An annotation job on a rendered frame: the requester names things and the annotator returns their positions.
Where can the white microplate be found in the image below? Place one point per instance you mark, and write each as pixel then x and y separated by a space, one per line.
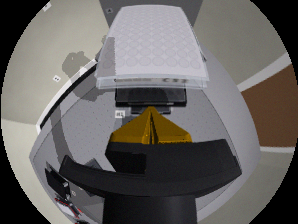
pixel 65 209

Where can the grey perforated base plate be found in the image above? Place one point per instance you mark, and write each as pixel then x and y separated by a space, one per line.
pixel 84 130

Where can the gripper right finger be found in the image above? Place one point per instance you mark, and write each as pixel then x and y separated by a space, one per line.
pixel 165 131

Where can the dark grey shelf rack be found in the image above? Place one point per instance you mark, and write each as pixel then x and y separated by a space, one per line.
pixel 111 7

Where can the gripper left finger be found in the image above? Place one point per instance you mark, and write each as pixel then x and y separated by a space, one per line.
pixel 135 131

